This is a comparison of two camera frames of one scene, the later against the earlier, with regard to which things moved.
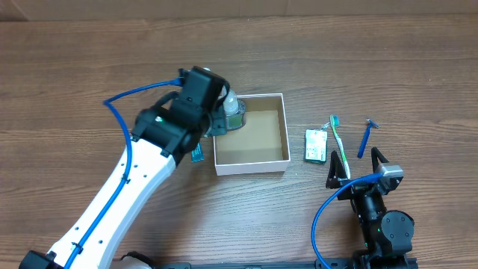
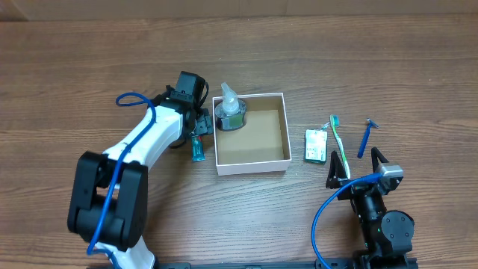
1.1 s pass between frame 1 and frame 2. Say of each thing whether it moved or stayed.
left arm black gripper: moved
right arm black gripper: stayed
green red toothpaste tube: stayed
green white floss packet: stayed
